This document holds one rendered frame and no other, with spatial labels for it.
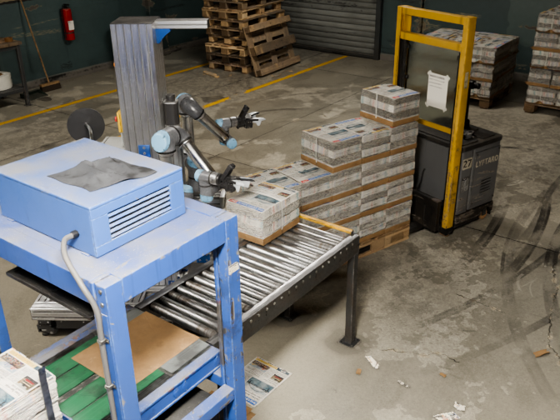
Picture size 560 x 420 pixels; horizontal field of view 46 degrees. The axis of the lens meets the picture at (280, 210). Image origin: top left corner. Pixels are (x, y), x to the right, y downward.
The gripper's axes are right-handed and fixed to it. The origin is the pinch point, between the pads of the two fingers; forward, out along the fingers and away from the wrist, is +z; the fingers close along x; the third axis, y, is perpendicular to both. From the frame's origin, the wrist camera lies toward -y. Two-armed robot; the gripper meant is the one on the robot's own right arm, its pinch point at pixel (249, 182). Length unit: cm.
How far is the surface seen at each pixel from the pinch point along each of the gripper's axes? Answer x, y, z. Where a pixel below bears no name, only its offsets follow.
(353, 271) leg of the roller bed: -49, 61, 50
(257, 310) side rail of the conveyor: 47, 50, 34
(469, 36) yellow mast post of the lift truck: -205, -77, 68
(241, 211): -11.6, 23.2, -11.2
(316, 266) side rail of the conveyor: -5, 43, 43
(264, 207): -15.0, 18.6, 2.6
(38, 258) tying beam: 155, -9, 2
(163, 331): 82, 55, 2
